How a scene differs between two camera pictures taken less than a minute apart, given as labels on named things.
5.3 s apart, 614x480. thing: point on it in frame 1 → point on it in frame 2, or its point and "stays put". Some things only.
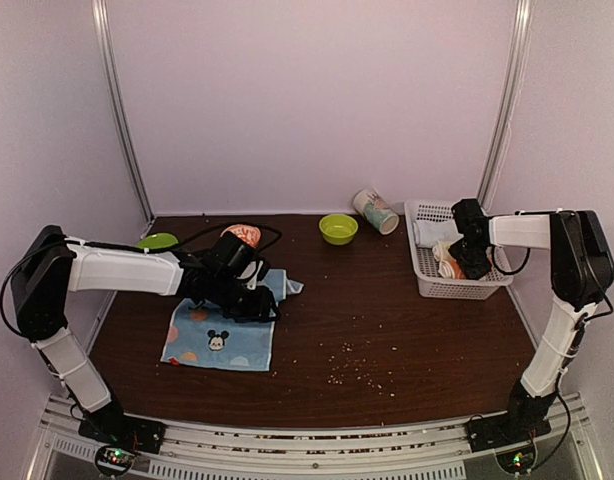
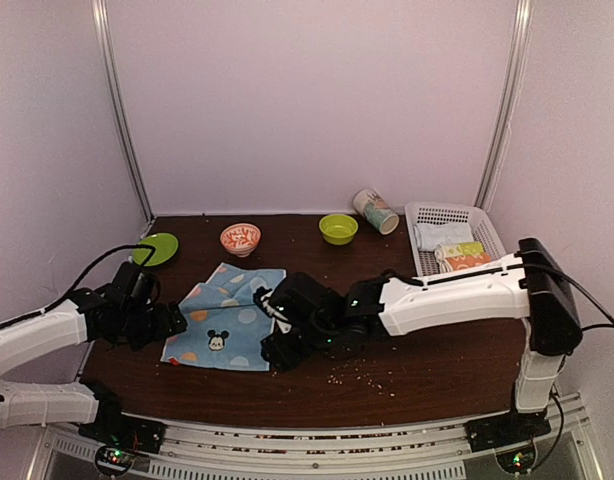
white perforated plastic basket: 433,284 stays put
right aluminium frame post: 510,94 stays put
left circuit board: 113,460 stays put
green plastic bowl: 338,229 stays put
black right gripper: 475,272 → 281,357
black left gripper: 259,311 → 164,328
